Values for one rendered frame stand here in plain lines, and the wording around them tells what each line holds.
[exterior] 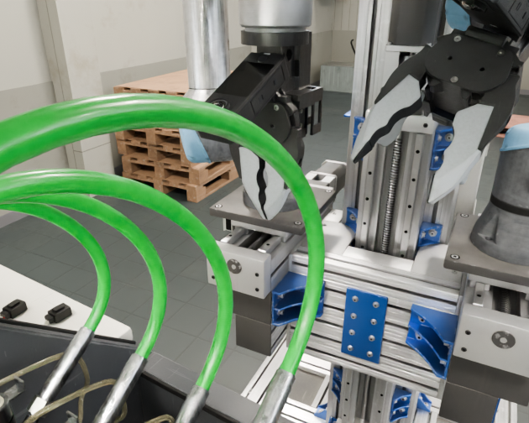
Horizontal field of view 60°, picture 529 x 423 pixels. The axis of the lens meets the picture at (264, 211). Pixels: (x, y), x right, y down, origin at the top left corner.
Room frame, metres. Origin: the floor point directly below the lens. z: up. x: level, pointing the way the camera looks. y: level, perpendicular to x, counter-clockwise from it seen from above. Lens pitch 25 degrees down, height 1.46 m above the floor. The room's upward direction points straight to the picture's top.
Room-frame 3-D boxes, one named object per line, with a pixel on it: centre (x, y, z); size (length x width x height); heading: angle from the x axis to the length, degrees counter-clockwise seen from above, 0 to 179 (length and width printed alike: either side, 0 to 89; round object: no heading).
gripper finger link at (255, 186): (0.52, 0.00, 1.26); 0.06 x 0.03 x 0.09; 148
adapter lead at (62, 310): (0.58, 0.36, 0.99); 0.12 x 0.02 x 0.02; 145
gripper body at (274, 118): (0.52, -0.01, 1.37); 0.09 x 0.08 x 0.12; 148
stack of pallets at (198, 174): (3.96, 0.62, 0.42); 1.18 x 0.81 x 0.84; 154
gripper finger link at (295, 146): (0.48, -0.02, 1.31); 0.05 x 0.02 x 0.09; 58
